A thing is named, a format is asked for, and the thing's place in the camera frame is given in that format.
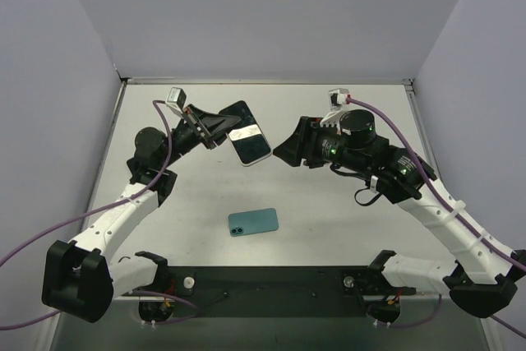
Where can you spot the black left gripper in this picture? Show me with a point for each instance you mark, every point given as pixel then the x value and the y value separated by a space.
pixel 198 126

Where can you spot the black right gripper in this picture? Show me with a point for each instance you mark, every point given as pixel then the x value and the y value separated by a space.
pixel 306 142

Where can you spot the phone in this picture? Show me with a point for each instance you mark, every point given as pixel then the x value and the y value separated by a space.
pixel 247 138

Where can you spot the teal smartphone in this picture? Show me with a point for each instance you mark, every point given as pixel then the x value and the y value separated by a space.
pixel 253 222

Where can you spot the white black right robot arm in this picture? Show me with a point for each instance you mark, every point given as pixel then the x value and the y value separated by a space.
pixel 483 275

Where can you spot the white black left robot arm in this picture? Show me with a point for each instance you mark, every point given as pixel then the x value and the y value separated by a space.
pixel 79 276

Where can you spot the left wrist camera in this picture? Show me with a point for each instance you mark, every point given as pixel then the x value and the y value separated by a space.
pixel 176 100

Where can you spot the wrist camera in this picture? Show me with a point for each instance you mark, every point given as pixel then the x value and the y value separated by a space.
pixel 176 100
pixel 338 99

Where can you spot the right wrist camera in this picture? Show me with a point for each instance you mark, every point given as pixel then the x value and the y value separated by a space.
pixel 338 99

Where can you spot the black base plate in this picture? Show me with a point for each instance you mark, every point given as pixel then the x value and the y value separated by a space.
pixel 266 292

